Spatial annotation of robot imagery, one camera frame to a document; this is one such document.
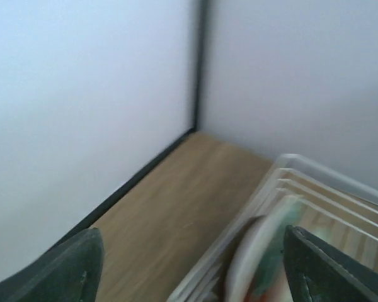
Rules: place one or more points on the black enclosure frame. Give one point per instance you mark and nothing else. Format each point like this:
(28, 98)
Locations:
(203, 12)

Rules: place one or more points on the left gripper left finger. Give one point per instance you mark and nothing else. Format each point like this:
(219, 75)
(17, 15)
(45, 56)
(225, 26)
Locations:
(70, 271)

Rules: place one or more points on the red teal flower plate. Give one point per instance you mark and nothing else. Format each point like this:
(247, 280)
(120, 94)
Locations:
(257, 259)

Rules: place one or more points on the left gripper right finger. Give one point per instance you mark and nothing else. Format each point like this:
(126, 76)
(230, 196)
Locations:
(317, 271)

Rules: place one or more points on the white wire dish rack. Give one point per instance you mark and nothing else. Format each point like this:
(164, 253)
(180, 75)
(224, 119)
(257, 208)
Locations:
(334, 207)

